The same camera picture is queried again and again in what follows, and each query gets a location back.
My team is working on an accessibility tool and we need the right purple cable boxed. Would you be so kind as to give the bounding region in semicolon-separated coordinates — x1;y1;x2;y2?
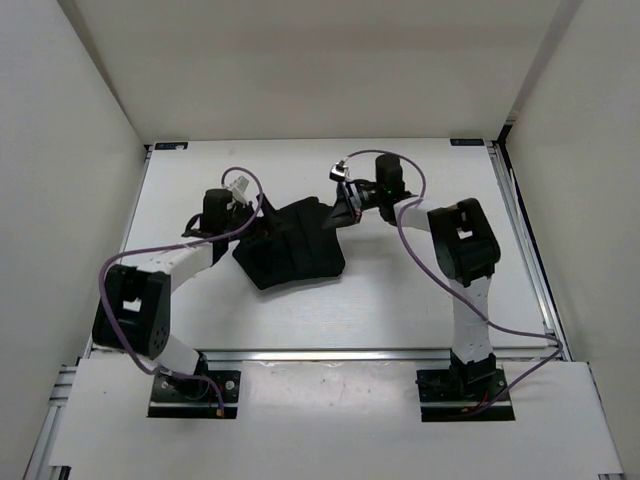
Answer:
342;148;565;416

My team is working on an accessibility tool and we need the black skirt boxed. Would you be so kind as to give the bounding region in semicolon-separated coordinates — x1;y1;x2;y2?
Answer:
233;196;346;290

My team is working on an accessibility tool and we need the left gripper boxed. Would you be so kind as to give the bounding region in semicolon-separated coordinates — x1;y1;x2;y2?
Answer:
222;193;292;249

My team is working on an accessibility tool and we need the left blue corner label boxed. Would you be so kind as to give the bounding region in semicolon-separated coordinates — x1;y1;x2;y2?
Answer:
154;141;189;151

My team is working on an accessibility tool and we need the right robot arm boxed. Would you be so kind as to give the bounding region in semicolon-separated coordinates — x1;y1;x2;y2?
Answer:
324;150;501;400

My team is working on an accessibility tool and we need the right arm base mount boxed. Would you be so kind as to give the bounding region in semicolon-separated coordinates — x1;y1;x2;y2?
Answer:
415;369;516;423

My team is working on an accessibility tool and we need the blue corner label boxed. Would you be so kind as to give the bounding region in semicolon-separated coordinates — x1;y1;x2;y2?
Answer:
154;141;189;151
450;138;485;147

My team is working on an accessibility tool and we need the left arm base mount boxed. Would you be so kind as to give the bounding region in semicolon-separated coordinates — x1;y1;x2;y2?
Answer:
147;366;242;420

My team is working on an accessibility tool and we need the purple cable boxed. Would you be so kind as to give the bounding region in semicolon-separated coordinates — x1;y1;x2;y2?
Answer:
98;165;266;419
342;148;565;416

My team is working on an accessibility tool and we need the right blue corner label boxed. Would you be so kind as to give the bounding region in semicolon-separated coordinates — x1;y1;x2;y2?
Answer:
450;138;485;147

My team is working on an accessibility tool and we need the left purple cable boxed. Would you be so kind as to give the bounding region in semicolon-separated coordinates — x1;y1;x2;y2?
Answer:
98;165;266;419

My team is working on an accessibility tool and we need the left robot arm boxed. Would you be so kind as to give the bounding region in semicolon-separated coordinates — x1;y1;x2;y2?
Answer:
92;186;278;400

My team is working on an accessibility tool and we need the front aluminium rail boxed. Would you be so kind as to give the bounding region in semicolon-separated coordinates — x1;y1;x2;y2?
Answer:
82;347;461;365

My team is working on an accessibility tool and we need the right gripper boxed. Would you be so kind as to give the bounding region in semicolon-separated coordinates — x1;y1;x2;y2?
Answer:
323;179;386;231

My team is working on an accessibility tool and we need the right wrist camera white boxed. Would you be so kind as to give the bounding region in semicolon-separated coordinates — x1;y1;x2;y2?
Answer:
329;158;350;183

